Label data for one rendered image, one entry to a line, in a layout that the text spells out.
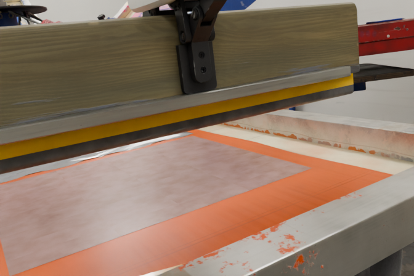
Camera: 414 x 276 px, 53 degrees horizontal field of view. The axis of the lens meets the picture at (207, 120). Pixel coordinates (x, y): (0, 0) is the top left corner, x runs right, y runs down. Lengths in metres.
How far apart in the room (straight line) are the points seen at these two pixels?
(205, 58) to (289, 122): 0.34
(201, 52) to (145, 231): 0.18
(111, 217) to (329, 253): 0.24
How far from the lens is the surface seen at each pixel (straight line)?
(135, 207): 0.46
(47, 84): 0.31
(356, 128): 0.57
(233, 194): 0.46
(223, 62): 0.36
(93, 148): 0.33
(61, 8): 5.07
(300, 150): 0.60
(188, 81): 0.34
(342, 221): 0.31
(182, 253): 0.36
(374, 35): 1.37
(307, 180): 0.48
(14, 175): 0.70
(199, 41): 0.34
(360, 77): 1.39
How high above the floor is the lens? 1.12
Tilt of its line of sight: 11 degrees down
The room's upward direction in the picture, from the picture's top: 7 degrees counter-clockwise
